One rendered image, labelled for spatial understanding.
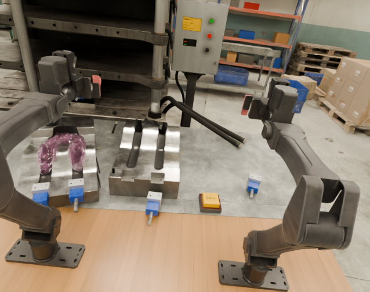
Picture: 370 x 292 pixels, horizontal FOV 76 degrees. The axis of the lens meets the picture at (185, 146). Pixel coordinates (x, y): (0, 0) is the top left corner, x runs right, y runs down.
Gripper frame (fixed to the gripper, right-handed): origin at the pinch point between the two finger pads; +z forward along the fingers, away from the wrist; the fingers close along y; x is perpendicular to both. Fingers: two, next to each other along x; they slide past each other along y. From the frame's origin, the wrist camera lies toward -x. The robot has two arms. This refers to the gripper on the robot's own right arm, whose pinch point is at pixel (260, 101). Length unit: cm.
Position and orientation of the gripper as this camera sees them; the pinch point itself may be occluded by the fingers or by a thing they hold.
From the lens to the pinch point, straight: 87.5
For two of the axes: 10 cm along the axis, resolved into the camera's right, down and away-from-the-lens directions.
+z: 0.4, -5.1, 8.6
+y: -9.9, -1.2, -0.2
